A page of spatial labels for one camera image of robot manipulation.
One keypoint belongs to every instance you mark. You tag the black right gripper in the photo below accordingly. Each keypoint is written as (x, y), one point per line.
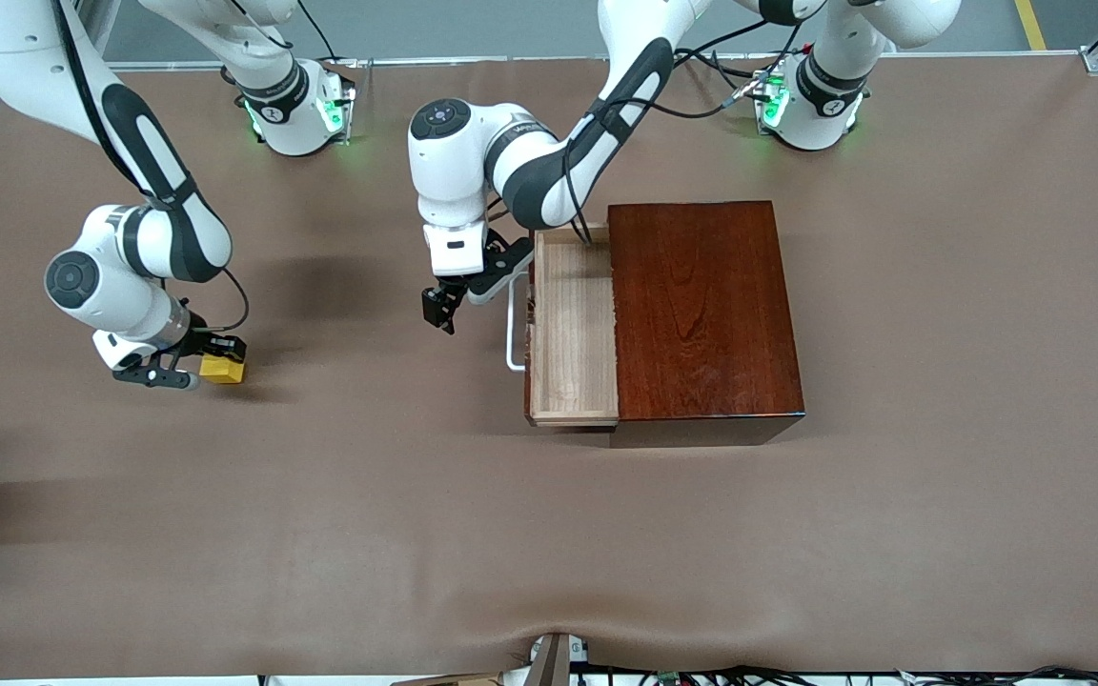
(200, 342)

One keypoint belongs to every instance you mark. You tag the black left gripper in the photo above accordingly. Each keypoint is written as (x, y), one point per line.
(444, 301)

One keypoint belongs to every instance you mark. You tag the yellow block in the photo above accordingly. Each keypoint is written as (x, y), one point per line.
(222, 370)

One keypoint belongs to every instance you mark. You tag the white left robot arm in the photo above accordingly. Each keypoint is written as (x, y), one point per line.
(473, 171)

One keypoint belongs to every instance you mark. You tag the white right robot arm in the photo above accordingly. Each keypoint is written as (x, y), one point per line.
(120, 276)

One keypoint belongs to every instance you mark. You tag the brown table mat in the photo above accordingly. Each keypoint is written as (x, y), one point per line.
(320, 524)

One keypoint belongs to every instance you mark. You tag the dark red-brown wooden cabinet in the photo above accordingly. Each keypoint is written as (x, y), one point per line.
(711, 314)

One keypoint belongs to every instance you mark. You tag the yellow floor tape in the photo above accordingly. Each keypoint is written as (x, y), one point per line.
(1031, 24)

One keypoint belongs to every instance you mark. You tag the grey metal bracket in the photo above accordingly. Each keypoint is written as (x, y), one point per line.
(551, 662)

